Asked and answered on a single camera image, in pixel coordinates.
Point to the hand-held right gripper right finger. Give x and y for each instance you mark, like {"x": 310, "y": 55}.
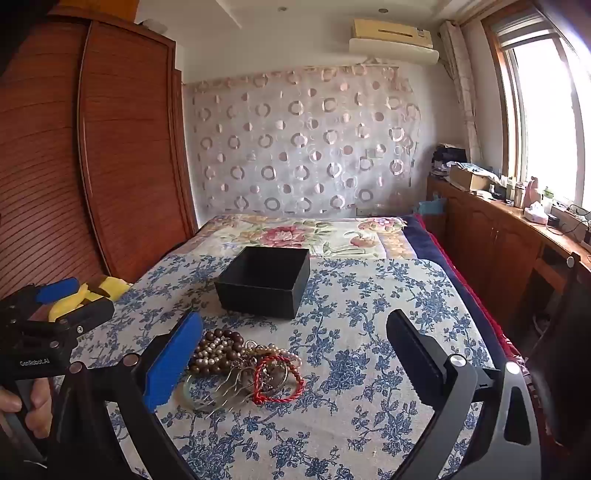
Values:
{"x": 413, "y": 350}

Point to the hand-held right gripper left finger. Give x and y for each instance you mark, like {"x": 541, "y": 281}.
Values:
{"x": 173, "y": 360}

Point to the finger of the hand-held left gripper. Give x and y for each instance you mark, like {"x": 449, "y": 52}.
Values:
{"x": 55, "y": 290}
{"x": 92, "y": 314}

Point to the pale jade bangle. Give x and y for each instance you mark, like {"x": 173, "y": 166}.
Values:
{"x": 188, "y": 392}

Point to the black box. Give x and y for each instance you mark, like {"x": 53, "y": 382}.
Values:
{"x": 258, "y": 295}

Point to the person's left hand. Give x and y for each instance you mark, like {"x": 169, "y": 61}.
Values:
{"x": 39, "y": 406}

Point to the yellow plush toy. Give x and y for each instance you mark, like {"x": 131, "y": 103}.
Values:
{"x": 115, "y": 286}

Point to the blue floral blanket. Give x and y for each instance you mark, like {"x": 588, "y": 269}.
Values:
{"x": 346, "y": 323}

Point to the dark blue red blanket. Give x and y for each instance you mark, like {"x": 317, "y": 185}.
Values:
{"x": 434, "y": 249}

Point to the wooden cabinet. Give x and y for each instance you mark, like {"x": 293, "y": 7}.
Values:
{"x": 485, "y": 240}

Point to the blue bag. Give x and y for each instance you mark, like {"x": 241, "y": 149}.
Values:
{"x": 431, "y": 205}

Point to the dark wooden chair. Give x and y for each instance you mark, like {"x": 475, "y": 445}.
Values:
{"x": 563, "y": 346}

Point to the pink floral bedsheet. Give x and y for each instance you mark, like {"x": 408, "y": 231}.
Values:
{"x": 277, "y": 235}

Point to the wooden wardrobe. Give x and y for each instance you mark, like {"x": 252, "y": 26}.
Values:
{"x": 129, "y": 138}

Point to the cardboard box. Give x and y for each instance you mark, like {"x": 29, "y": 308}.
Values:
{"x": 466, "y": 177}

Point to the tissue box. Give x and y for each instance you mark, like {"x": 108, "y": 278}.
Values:
{"x": 535, "y": 214}

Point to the white bottle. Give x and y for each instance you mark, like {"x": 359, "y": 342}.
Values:
{"x": 520, "y": 196}
{"x": 510, "y": 191}

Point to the pile of dark clothes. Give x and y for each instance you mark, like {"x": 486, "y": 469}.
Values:
{"x": 448, "y": 159}

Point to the pink bottle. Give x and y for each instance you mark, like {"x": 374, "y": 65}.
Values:
{"x": 534, "y": 191}

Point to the green bottle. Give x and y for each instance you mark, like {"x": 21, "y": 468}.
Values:
{"x": 547, "y": 201}

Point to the circle patterned sheer curtain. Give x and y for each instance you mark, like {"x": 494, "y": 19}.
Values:
{"x": 300, "y": 138}

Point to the cream window curtain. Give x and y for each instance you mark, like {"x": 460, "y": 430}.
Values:
{"x": 464, "y": 92}

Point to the window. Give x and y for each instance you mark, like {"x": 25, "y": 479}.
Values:
{"x": 545, "y": 115}

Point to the wall air conditioner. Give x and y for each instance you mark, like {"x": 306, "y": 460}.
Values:
{"x": 392, "y": 48}

